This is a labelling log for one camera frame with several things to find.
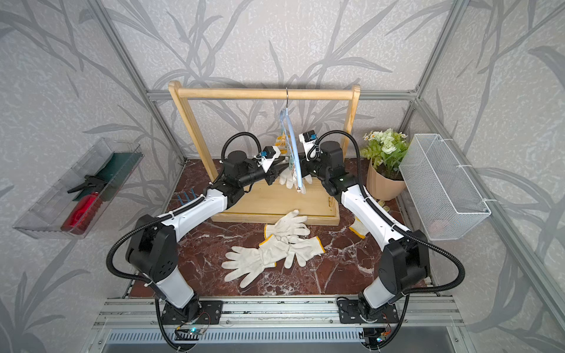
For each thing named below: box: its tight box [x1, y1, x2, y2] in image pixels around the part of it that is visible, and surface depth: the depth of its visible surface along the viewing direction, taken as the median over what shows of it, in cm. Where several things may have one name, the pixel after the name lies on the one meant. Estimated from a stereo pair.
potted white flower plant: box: [360, 127, 410, 201], surface depth 88 cm
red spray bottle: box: [60, 175, 107, 235], surface depth 61 cm
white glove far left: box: [221, 234, 289, 288], surface depth 86 cm
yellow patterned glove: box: [348, 216, 369, 240], surface depth 96 cm
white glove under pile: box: [283, 235, 326, 269], surface depth 88 cm
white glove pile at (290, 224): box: [264, 209, 310, 238], surface depth 94 cm
